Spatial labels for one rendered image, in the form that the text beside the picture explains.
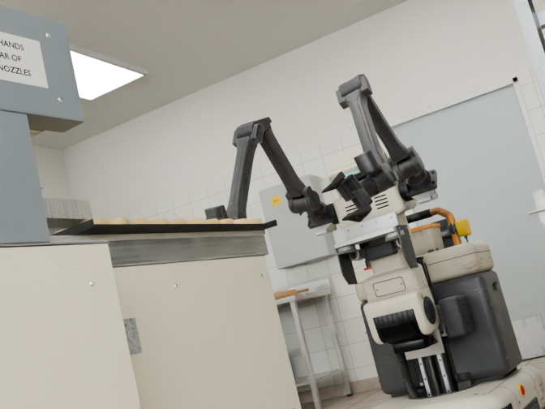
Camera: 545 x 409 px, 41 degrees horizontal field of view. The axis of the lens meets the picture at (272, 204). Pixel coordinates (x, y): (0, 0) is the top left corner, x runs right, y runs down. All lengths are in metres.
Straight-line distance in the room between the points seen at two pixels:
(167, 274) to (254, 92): 5.28
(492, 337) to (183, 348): 1.70
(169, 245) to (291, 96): 5.05
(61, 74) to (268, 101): 5.49
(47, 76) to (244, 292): 0.73
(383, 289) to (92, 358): 1.87
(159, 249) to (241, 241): 0.28
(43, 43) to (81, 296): 0.37
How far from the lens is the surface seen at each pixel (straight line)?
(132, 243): 1.39
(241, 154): 2.53
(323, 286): 6.13
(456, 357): 2.95
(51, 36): 1.13
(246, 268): 1.64
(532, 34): 1.58
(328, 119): 6.26
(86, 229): 1.27
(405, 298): 2.67
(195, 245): 1.53
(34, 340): 0.94
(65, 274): 0.99
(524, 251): 5.79
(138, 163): 7.25
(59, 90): 1.09
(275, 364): 1.65
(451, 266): 2.91
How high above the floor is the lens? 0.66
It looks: 10 degrees up
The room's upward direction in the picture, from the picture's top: 14 degrees counter-clockwise
